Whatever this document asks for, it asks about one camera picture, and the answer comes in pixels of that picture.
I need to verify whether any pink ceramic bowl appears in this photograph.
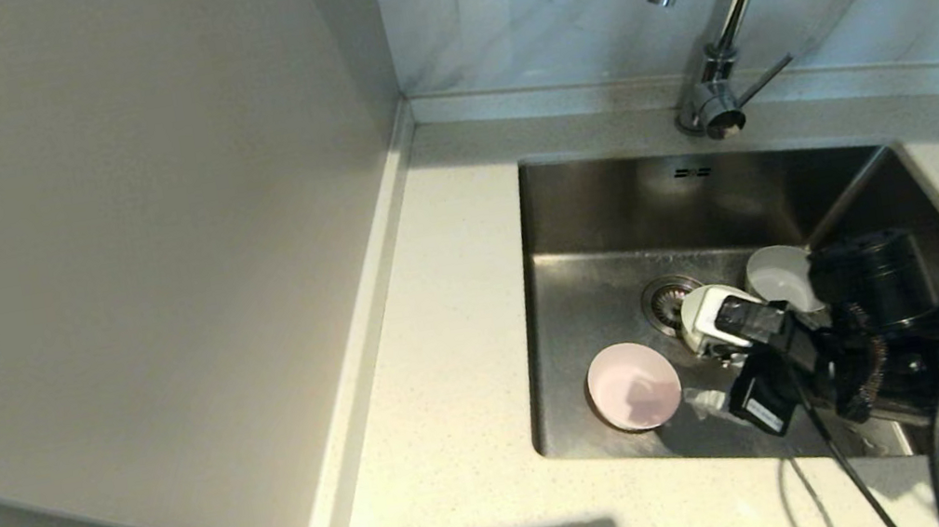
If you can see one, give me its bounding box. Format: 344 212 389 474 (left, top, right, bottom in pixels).
581 334 689 440

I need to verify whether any grey ceramic bowl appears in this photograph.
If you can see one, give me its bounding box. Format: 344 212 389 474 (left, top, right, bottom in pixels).
741 238 825 323

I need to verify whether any chrome gooseneck faucet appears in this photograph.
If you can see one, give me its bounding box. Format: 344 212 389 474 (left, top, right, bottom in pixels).
648 0 826 149

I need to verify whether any stainless steel sink basin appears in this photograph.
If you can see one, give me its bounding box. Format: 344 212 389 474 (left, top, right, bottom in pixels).
490 97 939 527

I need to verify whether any round metal drain strainer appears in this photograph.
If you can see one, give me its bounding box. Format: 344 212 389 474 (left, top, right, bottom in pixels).
637 270 711 342

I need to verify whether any tall white side panel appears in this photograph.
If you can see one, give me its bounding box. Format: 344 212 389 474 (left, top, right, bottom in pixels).
0 0 480 527

